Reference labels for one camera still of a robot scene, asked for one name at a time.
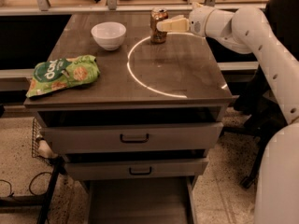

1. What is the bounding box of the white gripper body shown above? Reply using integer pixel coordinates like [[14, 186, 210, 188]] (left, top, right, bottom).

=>
[[189, 3, 216, 37]]

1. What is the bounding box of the orange soda can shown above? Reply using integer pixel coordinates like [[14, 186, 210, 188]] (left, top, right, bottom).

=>
[[149, 7, 169, 45]]

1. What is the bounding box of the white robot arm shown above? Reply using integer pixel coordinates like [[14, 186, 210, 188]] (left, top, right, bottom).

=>
[[157, 4, 299, 224]]

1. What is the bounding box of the green rice chip bag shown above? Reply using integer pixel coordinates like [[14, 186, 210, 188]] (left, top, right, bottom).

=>
[[26, 55, 100, 98]]

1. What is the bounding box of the white ceramic bowl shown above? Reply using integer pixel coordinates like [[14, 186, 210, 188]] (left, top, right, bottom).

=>
[[91, 21, 126, 50]]

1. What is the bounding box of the grey upper drawer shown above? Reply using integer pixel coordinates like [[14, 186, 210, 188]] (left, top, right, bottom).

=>
[[41, 122, 223, 154]]

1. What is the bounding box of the grey drawer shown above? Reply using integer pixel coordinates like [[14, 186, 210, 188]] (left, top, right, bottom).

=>
[[65, 158, 208, 181], [41, 122, 223, 154]]

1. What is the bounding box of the black office chair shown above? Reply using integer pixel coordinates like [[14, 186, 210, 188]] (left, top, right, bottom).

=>
[[234, 0, 299, 189]]

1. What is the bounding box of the grey middle drawer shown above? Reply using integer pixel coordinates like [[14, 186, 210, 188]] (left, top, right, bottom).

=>
[[65, 158, 208, 181]]

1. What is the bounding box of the black stand leg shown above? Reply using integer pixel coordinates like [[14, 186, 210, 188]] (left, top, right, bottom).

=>
[[0, 156, 64, 224]]

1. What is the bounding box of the wire mesh basket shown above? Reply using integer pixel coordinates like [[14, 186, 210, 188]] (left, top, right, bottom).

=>
[[31, 119, 52, 166]]

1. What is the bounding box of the black floor cable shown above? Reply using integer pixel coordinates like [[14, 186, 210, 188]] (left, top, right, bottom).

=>
[[0, 171, 53, 198]]

